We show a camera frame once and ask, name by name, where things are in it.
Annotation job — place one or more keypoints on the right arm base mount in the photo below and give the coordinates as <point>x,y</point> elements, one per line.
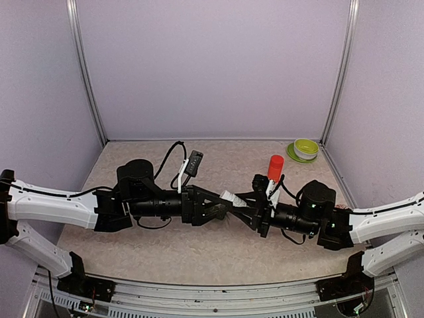
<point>351,282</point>

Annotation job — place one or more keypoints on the front aluminium rail base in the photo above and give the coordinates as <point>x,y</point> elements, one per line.
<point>143,299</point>

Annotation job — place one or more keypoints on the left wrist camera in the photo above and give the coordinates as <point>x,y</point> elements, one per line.
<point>189,169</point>

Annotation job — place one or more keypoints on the aluminium frame post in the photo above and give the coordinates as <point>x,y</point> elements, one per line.
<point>72,9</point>
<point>342,71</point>

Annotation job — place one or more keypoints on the lime green bowl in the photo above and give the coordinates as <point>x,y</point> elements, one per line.
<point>305,143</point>

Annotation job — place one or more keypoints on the green plate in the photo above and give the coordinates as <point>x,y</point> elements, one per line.
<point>291,153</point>

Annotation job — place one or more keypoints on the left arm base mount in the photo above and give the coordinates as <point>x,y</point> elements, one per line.
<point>77,282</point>

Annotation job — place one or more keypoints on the right aluminium frame post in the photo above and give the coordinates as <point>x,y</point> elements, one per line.
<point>342,71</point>

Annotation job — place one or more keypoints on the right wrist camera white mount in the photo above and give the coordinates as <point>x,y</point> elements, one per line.
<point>265,191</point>

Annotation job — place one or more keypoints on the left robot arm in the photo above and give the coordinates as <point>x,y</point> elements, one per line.
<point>101,209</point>

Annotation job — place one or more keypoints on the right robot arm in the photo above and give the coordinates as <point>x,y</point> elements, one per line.
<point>315,216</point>

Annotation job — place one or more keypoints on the orange pill bottle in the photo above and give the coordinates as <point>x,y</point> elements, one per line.
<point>275,167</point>

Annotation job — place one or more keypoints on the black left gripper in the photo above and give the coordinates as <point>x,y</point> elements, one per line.
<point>195,195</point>

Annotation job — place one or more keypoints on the green pill organizer box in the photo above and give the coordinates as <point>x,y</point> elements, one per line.
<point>218,211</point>

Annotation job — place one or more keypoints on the white bowl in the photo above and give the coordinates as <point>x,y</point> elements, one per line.
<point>306,154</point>

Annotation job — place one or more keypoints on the left aluminium frame post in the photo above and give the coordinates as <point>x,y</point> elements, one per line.
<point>72,9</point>

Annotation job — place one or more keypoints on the small white pill bottle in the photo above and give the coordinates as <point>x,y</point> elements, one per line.
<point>234,199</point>

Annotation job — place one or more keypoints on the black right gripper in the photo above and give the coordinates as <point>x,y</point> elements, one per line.
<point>260,215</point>

